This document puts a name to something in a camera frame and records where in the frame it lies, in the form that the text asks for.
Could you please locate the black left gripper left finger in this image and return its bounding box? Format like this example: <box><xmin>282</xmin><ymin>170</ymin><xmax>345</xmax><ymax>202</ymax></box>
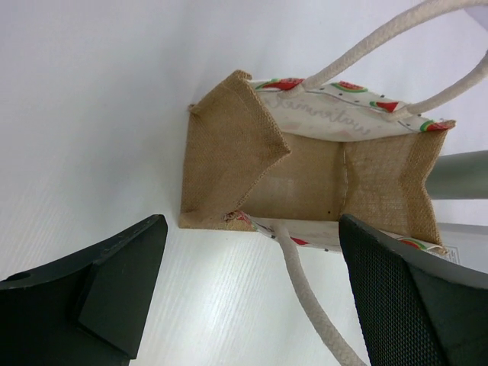
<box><xmin>1</xmin><ymin>214</ymin><xmax>168</xmax><ymax>365</ymax></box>

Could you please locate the burlap watermelon canvas bag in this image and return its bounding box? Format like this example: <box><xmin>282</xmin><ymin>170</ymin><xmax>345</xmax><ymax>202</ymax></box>
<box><xmin>178</xmin><ymin>1</ymin><xmax>487</xmax><ymax>365</ymax></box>

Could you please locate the white bottle grey cap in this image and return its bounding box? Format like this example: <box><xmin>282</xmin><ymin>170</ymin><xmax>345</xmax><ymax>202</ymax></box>
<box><xmin>438</xmin><ymin>223</ymin><xmax>487</xmax><ymax>273</ymax></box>

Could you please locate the green bottle beige cap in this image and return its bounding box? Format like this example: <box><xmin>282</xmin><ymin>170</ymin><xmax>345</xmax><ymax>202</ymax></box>
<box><xmin>425</xmin><ymin>150</ymin><xmax>488</xmax><ymax>200</ymax></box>

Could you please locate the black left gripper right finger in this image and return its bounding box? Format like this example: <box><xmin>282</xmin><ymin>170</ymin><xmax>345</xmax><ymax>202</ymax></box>
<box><xmin>339</xmin><ymin>214</ymin><xmax>487</xmax><ymax>365</ymax></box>

